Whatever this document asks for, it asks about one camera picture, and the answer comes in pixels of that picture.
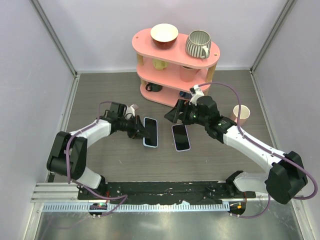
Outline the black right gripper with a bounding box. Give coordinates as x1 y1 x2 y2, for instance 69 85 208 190
164 99 209 127

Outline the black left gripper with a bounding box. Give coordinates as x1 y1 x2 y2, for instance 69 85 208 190
118 114 151 140

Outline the dark green smartphone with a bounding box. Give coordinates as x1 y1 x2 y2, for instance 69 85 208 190
143 117 158 147

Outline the light blue phone case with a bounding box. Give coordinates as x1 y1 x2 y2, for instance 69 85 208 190
142 116 159 149

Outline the lilac phone case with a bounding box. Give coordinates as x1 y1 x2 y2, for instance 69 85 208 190
171 123 192 152

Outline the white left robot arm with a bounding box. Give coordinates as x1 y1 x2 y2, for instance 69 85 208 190
46 102 150 200

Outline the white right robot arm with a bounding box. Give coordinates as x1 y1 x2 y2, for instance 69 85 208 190
164 96 308 205

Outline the dark blue mug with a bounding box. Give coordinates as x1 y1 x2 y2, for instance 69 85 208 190
179 91 192 99

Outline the black mug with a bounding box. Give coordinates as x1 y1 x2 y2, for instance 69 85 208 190
145 82 163 93

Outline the pink mug on shelf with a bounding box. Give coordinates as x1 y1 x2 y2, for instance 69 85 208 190
179 66 200 83

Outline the pink three-tier shelf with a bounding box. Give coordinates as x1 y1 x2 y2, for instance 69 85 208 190
132 28 220 107

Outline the yellow mug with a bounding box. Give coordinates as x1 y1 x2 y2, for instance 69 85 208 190
152 59 169 71

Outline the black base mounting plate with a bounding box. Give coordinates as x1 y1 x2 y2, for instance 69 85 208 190
94 181 256 205

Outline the pink mug on table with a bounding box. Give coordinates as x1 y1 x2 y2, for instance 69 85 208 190
229 105 251 126

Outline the grey striped mug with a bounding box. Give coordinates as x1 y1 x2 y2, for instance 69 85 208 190
185 30 212 59

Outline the red and cream bowl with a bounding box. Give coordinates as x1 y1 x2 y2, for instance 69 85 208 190
150 23 179 50

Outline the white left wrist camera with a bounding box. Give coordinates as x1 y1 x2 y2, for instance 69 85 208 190
125 104 139 118

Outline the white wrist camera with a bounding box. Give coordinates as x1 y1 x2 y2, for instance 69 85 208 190
125 104 139 118
189 84 204 106

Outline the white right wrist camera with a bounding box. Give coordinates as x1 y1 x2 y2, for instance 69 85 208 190
189 84 204 106

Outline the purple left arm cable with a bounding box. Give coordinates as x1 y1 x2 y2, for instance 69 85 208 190
65 100 128 218

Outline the white cable duct rail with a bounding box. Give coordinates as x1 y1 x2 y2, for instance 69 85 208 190
42 201 230 213

